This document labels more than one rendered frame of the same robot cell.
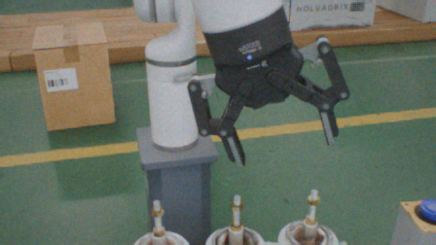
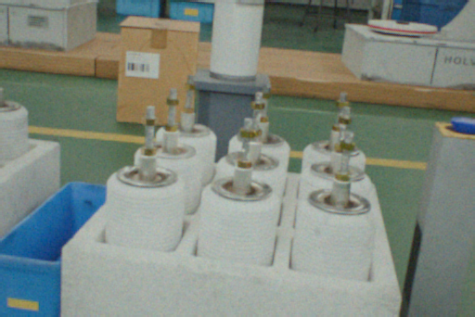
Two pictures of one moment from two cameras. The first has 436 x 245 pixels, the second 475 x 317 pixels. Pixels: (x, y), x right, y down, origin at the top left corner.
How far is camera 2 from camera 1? 0.50 m
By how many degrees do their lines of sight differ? 15
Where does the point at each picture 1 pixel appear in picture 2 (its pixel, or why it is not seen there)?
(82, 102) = (160, 95)
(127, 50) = not seen: hidden behind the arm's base
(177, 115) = (236, 39)
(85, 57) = (172, 44)
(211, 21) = not seen: outside the picture
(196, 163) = (246, 93)
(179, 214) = (222, 152)
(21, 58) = (108, 64)
